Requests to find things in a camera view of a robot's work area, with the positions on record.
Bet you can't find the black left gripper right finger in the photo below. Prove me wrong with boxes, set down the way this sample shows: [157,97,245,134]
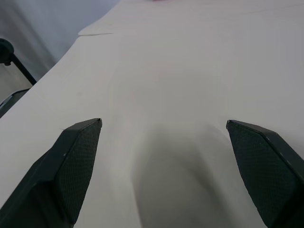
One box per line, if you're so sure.
[226,120,304,228]

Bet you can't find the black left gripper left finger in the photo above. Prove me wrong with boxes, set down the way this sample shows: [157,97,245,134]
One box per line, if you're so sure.
[0,118,103,228]

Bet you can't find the dark framed panel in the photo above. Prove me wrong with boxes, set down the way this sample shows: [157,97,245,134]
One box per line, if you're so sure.
[0,87,31,119]

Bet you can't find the black metal stand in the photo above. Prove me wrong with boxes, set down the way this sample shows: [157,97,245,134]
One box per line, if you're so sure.
[0,38,38,86]

